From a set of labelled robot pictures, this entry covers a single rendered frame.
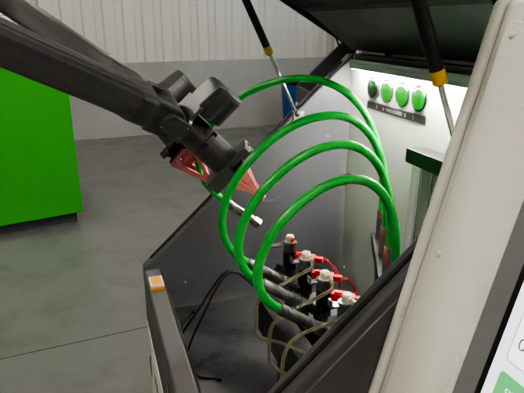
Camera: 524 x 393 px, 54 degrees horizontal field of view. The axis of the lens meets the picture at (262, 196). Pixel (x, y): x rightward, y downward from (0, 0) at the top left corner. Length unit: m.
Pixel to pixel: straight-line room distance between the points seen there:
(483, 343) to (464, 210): 0.14
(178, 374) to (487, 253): 0.57
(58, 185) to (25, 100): 0.68
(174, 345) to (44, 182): 3.33
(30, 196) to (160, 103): 3.48
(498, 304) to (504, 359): 0.05
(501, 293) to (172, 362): 0.60
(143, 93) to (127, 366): 1.93
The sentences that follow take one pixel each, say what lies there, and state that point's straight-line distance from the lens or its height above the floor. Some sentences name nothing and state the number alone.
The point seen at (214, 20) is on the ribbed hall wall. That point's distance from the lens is 7.72.
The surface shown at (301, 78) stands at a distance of 1.00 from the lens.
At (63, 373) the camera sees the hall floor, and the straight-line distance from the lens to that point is 2.66.
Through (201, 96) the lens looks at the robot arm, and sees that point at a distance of 0.89.
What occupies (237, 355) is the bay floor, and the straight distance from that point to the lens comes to 1.19.
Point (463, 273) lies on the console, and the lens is 0.62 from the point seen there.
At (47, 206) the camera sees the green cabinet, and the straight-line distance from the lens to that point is 4.31.
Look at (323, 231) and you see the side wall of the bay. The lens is 1.41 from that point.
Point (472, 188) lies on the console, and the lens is 0.62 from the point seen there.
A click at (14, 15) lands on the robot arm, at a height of 1.54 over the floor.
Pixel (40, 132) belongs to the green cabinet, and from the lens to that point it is 4.17.
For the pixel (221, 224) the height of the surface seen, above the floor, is 1.21.
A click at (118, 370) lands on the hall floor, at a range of 2.60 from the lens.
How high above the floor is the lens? 1.52
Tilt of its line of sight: 19 degrees down
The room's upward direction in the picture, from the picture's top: straight up
